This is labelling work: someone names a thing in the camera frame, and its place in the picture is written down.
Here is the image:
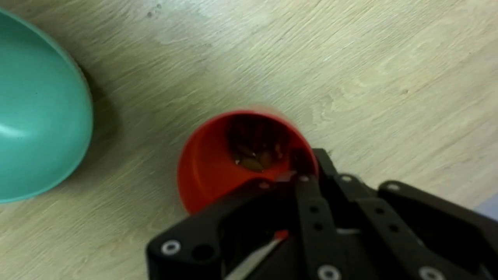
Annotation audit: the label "brown contents in cup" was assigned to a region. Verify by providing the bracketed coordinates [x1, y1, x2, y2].
[225, 120, 286, 175]

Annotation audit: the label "white strip with red tip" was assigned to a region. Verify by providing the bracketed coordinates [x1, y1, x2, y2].
[224, 229, 291, 280]

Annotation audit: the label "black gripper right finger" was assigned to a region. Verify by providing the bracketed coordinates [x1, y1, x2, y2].
[311, 148, 498, 280]

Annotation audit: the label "red plastic cup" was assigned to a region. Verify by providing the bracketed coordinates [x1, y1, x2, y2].
[176, 108, 320, 218]

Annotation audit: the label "teal green bowl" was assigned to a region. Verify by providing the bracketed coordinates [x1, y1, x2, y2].
[0, 7, 95, 206]

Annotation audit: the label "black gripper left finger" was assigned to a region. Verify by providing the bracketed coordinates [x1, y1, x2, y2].
[144, 173, 345, 280]

